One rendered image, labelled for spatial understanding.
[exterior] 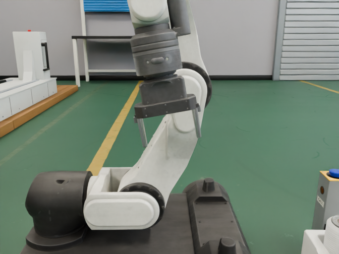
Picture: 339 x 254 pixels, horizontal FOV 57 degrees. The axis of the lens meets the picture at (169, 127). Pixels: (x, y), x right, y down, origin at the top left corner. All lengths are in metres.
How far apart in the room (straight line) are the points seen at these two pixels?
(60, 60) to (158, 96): 5.37
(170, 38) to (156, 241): 0.61
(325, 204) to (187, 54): 0.66
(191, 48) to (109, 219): 0.50
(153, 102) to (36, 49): 3.41
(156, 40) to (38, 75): 3.45
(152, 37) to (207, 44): 5.11
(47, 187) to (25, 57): 3.10
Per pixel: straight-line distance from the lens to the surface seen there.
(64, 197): 0.93
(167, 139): 0.83
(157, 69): 0.56
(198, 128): 0.61
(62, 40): 5.89
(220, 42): 5.70
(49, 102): 3.63
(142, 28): 0.58
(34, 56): 3.96
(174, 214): 1.08
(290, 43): 5.92
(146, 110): 0.58
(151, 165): 0.86
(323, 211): 1.15
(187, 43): 0.79
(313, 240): 1.03
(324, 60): 6.18
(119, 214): 0.88
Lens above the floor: 0.74
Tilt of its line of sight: 16 degrees down
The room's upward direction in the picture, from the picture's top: straight up
